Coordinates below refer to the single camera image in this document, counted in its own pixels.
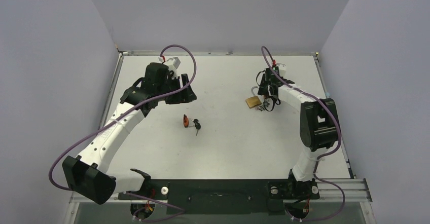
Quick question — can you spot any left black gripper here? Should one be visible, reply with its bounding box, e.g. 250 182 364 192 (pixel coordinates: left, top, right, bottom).
157 74 196 105

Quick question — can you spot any orange black padlock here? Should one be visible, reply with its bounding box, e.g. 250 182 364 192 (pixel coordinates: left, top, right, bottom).
183 114 189 128

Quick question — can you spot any black key bunch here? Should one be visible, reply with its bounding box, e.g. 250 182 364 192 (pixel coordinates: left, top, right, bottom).
189 118 201 136

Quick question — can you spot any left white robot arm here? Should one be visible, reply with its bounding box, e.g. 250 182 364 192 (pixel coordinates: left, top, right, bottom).
62 57 197 204

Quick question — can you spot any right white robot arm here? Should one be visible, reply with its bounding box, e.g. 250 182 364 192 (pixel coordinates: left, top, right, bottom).
258 66 339 197

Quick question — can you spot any large brass padlock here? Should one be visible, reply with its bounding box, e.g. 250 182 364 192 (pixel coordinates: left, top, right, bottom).
245 86 265 110

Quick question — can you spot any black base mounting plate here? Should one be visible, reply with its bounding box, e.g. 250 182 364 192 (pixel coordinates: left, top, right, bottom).
118 179 320 215

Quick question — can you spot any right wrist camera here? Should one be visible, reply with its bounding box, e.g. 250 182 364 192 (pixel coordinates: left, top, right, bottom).
272 62 287 78

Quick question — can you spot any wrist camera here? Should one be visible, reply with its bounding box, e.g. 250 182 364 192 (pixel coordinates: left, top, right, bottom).
158 56 181 78
272 62 287 78

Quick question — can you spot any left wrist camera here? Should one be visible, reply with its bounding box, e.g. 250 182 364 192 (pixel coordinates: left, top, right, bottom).
158 56 181 78

